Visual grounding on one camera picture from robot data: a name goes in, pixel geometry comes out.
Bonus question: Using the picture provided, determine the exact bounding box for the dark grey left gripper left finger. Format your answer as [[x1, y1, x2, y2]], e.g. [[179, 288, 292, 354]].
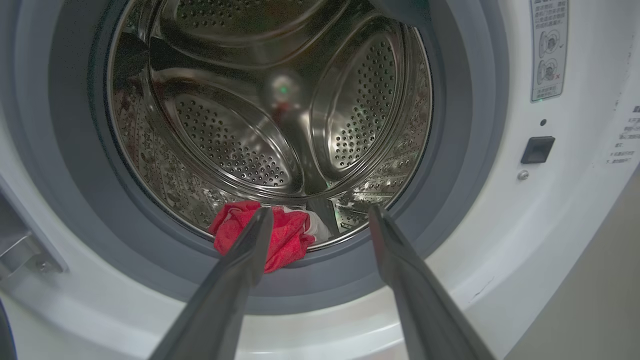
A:
[[148, 207, 275, 360]]

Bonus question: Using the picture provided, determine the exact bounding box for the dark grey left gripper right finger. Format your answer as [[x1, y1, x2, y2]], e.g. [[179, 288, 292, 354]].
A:
[[368, 204, 497, 360]]

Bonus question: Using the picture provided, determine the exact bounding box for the red and white garment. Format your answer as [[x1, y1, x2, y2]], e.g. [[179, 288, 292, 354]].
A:
[[207, 200, 332, 274]]

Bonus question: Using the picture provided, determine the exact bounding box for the white front-load washing machine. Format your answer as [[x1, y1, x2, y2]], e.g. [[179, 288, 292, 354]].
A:
[[0, 0, 640, 360]]

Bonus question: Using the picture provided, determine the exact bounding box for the black door latch socket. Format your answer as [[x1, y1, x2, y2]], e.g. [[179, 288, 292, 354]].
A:
[[520, 135, 556, 165]]

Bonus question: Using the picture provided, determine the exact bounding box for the metal door hinge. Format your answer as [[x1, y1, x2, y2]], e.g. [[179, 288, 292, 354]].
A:
[[0, 190, 69, 282]]

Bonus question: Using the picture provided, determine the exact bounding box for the printed text sticker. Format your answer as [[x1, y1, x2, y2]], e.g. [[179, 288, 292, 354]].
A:
[[606, 104, 640, 167]]

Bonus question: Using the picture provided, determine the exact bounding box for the grey warning pictogram sticker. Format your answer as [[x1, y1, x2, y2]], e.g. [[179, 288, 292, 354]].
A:
[[529, 0, 570, 103]]

